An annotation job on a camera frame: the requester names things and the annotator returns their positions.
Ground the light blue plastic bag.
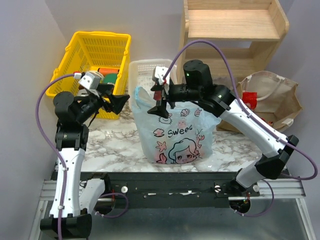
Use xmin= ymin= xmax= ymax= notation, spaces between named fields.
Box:
xmin=131 ymin=86 xmax=221 ymax=165

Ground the brown burlap tote bag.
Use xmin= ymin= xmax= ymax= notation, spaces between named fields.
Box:
xmin=216 ymin=70 xmax=304 ymax=133

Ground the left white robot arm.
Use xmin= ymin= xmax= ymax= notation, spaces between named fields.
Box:
xmin=40 ymin=84 xmax=130 ymax=240

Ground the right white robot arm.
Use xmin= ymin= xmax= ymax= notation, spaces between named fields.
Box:
xmin=148 ymin=60 xmax=299 ymax=194

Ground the green brown-lid jar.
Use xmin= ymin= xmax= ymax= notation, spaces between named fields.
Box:
xmin=102 ymin=73 xmax=118 ymax=85

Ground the white brown-lid jar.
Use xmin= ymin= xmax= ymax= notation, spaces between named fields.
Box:
xmin=89 ymin=70 xmax=104 ymax=83

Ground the white plastic tray basket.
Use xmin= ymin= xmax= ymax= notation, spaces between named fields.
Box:
xmin=127 ymin=58 xmax=172 ymax=100

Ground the yellow plastic shopping basket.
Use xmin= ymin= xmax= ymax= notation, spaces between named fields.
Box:
xmin=45 ymin=30 xmax=132 ymax=120

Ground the wooden shelf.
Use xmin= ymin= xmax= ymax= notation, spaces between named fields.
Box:
xmin=179 ymin=0 xmax=290 ymax=80

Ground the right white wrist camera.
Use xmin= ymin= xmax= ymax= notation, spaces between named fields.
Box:
xmin=152 ymin=65 xmax=170 ymax=86

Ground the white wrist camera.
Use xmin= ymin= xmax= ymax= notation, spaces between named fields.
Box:
xmin=78 ymin=71 xmax=100 ymax=90
xmin=152 ymin=65 xmax=170 ymax=86

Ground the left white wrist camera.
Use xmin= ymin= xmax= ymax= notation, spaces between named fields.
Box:
xmin=78 ymin=71 xmax=100 ymax=90

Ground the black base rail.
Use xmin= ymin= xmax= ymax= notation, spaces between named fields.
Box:
xmin=41 ymin=171 xmax=307 ymax=210

